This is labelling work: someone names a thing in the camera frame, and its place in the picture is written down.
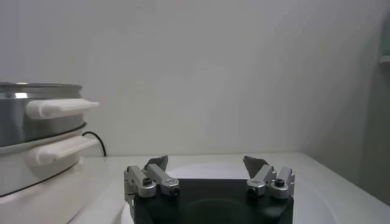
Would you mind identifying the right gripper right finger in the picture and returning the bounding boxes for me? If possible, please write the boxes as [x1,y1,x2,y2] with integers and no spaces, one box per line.
[243,155,296,200]

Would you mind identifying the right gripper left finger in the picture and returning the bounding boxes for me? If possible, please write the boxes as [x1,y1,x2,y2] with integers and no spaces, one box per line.
[123,155,181,204]

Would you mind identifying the stainless steel steamer basket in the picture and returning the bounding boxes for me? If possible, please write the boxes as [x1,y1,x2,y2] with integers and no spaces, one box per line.
[0,82,101,148]

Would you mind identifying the white round plate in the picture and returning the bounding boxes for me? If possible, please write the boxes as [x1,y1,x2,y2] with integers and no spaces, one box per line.
[117,162,341,224]

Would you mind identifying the white electric cooker base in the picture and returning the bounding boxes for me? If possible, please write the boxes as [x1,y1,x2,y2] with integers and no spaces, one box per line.
[0,123,103,224]

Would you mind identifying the black cooker power cable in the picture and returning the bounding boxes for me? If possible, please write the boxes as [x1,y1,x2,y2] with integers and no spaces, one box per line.
[82,130,107,158]

